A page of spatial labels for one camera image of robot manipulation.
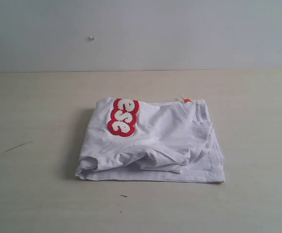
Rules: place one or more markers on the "white t-shirt red lettering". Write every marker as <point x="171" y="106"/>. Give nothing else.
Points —
<point x="130" y="140"/>

